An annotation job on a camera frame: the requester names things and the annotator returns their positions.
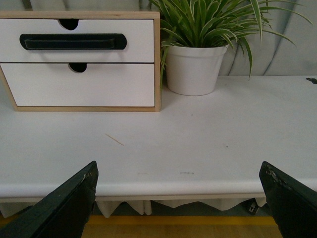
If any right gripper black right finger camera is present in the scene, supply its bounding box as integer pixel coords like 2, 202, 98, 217
259, 161, 317, 238

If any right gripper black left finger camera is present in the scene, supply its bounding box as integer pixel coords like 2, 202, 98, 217
0, 161, 99, 238

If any white drawer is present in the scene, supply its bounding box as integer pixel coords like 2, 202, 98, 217
0, 19, 154, 63
1, 63, 155, 107

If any black caster wheel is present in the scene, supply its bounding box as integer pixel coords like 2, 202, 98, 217
243, 199, 260, 215

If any white table skirt cloth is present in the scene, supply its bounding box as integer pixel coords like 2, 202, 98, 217
0, 197, 267, 219

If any thin wooden toothpick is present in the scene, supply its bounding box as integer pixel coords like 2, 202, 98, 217
105, 133, 124, 146

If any small black object on table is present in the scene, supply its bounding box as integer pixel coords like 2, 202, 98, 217
306, 77, 317, 84

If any right white plant pot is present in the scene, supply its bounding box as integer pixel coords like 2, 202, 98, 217
165, 46, 228, 96

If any right spider plant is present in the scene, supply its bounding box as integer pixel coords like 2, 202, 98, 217
148, 0, 313, 88

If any black drawer handle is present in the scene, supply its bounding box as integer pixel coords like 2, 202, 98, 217
19, 33, 127, 50

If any wooden drawer cabinet frame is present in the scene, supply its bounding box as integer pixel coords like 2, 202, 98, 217
0, 10, 161, 112

